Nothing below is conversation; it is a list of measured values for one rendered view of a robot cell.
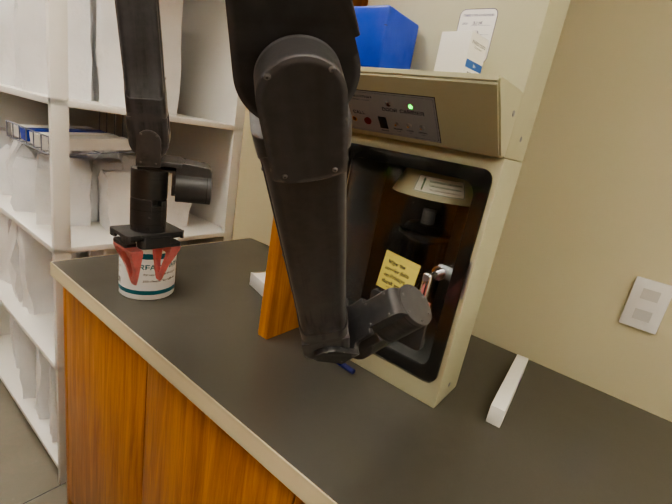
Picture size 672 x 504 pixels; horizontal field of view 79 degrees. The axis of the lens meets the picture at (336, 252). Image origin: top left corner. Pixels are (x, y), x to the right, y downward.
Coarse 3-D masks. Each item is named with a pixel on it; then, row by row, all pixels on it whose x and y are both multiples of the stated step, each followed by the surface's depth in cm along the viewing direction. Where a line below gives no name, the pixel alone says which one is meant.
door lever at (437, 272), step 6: (432, 270) 72; (438, 270) 71; (444, 270) 70; (426, 276) 67; (432, 276) 67; (438, 276) 70; (444, 276) 70; (426, 282) 68; (432, 282) 68; (420, 288) 68; (426, 288) 68; (426, 294) 68
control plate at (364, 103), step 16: (368, 96) 67; (384, 96) 65; (400, 96) 63; (416, 96) 61; (352, 112) 73; (368, 112) 70; (384, 112) 68; (400, 112) 66; (416, 112) 64; (432, 112) 62; (368, 128) 74; (384, 128) 71; (400, 128) 69; (416, 128) 67; (432, 128) 65
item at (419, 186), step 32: (352, 160) 80; (384, 160) 75; (416, 160) 71; (352, 192) 81; (384, 192) 76; (416, 192) 72; (448, 192) 68; (480, 192) 65; (352, 224) 82; (384, 224) 77; (416, 224) 73; (448, 224) 69; (352, 256) 83; (384, 256) 78; (416, 256) 74; (448, 256) 70; (352, 288) 84; (448, 288) 71; (448, 320) 71; (384, 352) 81; (416, 352) 76
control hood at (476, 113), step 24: (360, 72) 65; (384, 72) 62; (408, 72) 59; (432, 72) 58; (456, 72) 55; (432, 96) 60; (456, 96) 57; (480, 96) 55; (504, 96) 55; (456, 120) 61; (480, 120) 58; (504, 120) 58; (432, 144) 68; (456, 144) 65; (480, 144) 62; (504, 144) 61
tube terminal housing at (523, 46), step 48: (384, 0) 73; (432, 0) 67; (480, 0) 63; (528, 0) 59; (432, 48) 68; (528, 48) 60; (528, 96) 63; (384, 144) 76; (480, 240) 67; (480, 288) 76; (432, 384) 76
